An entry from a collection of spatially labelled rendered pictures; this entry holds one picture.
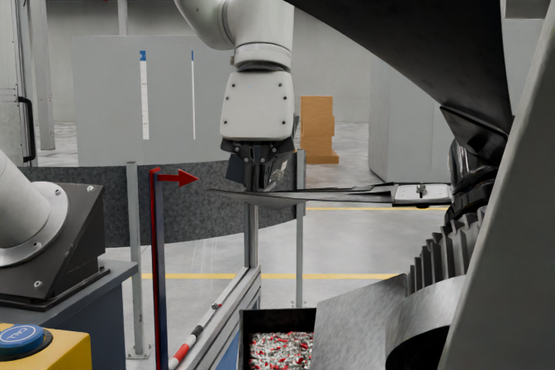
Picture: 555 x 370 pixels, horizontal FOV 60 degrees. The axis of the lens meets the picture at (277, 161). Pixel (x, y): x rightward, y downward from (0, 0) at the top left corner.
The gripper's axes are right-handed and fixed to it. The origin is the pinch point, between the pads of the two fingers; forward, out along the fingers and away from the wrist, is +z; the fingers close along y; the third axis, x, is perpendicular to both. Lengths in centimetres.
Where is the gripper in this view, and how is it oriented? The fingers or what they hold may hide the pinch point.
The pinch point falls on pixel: (255, 179)
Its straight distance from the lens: 67.3
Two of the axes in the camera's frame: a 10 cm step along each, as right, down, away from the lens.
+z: -0.5, 9.9, -1.5
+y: 9.8, 0.2, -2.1
